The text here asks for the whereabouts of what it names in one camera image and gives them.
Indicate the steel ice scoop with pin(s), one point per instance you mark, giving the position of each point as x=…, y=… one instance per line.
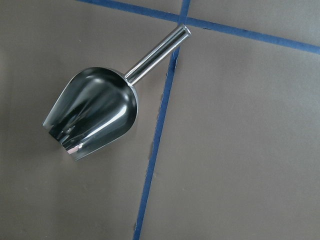
x=99, y=105

